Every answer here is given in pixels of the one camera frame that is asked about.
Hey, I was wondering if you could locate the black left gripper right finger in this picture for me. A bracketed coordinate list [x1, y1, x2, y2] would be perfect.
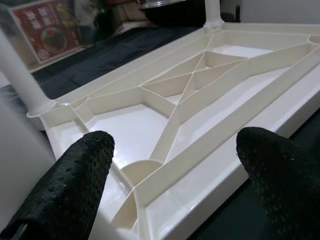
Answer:
[236, 126, 320, 240]

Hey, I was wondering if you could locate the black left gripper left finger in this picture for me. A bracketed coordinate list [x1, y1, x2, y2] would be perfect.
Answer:
[0, 130, 116, 240]

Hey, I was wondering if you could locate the white plastic table leg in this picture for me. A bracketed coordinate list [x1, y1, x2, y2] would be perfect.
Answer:
[0, 23, 55, 118]
[0, 93, 57, 216]
[203, 0, 225, 30]

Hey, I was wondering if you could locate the white plastic table top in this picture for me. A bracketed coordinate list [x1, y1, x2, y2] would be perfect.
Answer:
[26, 21, 320, 240]

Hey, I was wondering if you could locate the black tablecloth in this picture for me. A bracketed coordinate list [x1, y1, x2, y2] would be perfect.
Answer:
[0, 24, 320, 240]

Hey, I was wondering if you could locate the red printed box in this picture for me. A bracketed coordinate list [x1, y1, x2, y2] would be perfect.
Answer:
[8, 0, 85, 65]

